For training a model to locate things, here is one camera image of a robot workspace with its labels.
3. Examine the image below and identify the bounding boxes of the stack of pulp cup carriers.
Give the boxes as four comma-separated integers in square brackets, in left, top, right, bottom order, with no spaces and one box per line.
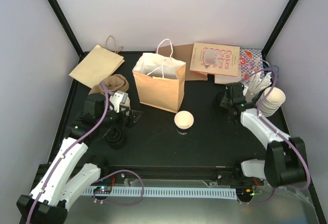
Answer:
[88,74,129,95]

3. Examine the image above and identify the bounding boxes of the stack of plain paper cups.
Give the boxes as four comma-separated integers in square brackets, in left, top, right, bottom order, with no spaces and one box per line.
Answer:
[256,87,286,117]

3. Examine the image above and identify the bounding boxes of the orange paper bag white handles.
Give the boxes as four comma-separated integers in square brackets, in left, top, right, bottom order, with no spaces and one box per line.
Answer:
[132,38,186,113]

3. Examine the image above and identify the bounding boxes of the black printed paper cup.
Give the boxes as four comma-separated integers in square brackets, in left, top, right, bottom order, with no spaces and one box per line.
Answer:
[174,111,194,135]

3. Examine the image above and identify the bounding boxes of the stack of white paper cups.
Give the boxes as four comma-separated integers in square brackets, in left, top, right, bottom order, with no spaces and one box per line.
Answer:
[123,97,131,109]

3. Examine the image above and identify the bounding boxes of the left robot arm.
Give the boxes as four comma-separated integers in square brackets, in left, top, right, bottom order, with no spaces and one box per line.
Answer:
[16,91,139,223]

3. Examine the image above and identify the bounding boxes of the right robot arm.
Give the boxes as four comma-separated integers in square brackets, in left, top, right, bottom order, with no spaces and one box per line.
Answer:
[216,82,311,189]

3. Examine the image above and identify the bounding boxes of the stack of black cup lids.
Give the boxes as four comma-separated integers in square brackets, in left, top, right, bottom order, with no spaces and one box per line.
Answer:
[105,127,127,150]

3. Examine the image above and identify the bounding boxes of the cup of white straws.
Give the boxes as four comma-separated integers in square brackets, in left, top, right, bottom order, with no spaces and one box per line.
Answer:
[244,71,272,103]

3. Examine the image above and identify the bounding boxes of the cakes printed paper bag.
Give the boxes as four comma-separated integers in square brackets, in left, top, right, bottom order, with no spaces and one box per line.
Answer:
[201,44,240,77]

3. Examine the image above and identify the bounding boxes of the blue checkered paper bag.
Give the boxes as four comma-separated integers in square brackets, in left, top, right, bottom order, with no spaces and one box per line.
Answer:
[214,47,263,85]

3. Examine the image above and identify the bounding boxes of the yellow kraft paper bag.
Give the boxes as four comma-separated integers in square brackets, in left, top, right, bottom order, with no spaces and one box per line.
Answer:
[69,45,125,88]

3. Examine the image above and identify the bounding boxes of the brown flat paper bag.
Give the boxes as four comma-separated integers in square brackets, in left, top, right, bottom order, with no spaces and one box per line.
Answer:
[157,43,212,81]

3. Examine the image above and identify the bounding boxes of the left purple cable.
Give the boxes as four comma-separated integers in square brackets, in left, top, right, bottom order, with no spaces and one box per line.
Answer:
[25,81,145,224]

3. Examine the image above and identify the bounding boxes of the purple cable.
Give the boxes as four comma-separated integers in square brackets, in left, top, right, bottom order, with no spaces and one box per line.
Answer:
[236,66,312,206]
[25,81,145,224]

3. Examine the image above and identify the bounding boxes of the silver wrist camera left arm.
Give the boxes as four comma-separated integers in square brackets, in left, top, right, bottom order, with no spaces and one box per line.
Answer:
[109,91,128,113]

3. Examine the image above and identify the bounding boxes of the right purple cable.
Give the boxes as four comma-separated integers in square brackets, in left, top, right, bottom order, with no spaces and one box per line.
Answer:
[236,66,312,206]

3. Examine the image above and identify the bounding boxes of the white slotted cable duct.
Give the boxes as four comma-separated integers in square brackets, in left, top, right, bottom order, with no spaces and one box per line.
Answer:
[82,186,237,200]

